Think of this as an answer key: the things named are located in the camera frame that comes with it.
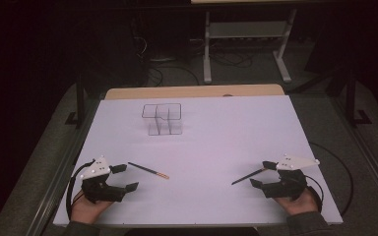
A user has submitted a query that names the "right hand-held gripper black cable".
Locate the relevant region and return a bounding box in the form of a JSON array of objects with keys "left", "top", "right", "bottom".
[{"left": 304, "top": 142, "right": 354, "bottom": 217}]

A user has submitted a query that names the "black chopstick with orange end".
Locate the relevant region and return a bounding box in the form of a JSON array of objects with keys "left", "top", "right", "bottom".
[
  {"left": 127, "top": 161, "right": 170, "bottom": 180},
  {"left": 230, "top": 167, "right": 268, "bottom": 186}
]

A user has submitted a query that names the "aluminium rail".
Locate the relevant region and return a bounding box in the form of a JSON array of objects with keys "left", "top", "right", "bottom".
[
  {"left": 26, "top": 97, "right": 100, "bottom": 236},
  {"left": 331, "top": 96, "right": 378, "bottom": 210}
]

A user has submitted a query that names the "hand-held gripper black cable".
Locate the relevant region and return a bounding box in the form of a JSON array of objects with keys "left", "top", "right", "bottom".
[
  {"left": 65, "top": 159, "right": 96, "bottom": 220},
  {"left": 304, "top": 142, "right": 354, "bottom": 217}
]

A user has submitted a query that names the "clear plastic organizer box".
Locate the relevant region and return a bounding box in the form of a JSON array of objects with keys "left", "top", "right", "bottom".
[{"left": 141, "top": 102, "right": 184, "bottom": 137}]

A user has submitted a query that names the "wooden table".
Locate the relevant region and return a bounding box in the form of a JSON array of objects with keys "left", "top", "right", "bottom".
[{"left": 104, "top": 84, "right": 285, "bottom": 101}]

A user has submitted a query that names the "person's left hand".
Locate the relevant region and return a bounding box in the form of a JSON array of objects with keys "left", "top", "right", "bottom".
[{"left": 70, "top": 195, "right": 114, "bottom": 225}]

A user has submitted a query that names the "black metal stand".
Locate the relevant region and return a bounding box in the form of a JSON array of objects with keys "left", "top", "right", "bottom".
[
  {"left": 345, "top": 70, "right": 373, "bottom": 128},
  {"left": 64, "top": 73, "right": 87, "bottom": 130}
]

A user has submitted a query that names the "white board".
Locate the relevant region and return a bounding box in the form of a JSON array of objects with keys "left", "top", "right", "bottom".
[{"left": 52, "top": 94, "right": 344, "bottom": 228}]

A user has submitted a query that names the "left hand-held gripper black cable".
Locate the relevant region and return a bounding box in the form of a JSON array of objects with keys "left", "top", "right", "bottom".
[{"left": 65, "top": 159, "right": 96, "bottom": 220}]

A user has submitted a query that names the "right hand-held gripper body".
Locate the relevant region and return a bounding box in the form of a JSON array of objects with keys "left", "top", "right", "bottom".
[{"left": 260, "top": 153, "right": 321, "bottom": 202}]

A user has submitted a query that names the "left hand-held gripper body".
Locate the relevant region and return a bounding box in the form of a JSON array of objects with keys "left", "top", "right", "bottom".
[{"left": 79, "top": 156, "right": 127, "bottom": 204}]

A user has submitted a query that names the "black floor cable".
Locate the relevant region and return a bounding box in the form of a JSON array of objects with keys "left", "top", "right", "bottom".
[{"left": 147, "top": 65, "right": 201, "bottom": 88}]

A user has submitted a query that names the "person's right hand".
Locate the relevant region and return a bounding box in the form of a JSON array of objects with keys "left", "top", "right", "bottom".
[{"left": 274, "top": 188, "right": 319, "bottom": 216}]

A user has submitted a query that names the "white metal frame desk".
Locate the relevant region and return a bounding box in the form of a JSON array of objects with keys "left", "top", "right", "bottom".
[{"left": 190, "top": 0, "right": 299, "bottom": 85}]

